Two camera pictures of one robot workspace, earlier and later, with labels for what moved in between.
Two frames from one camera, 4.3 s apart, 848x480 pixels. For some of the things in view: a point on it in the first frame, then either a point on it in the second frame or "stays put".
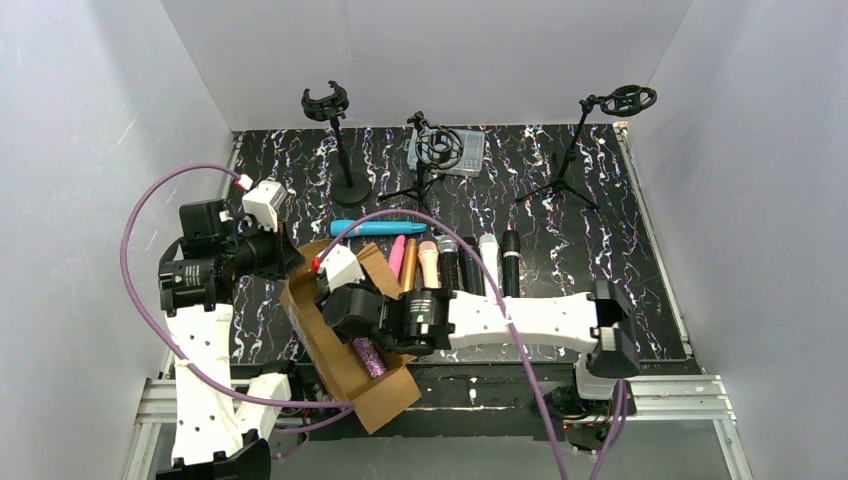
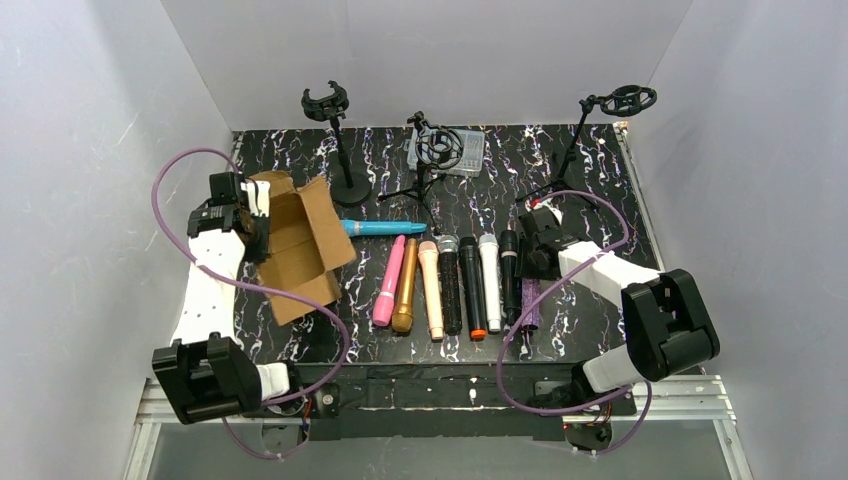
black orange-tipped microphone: (471, 277) stays put
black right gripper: (341, 310) → (530, 244)
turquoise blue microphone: (344, 228) stays put
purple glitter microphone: (369, 357) → (530, 293)
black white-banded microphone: (510, 243) stays put
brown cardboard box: (378, 400) → (309, 243)
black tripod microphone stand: (435, 148) stays put
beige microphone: (429, 256) stays put
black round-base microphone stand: (354, 189) stays put
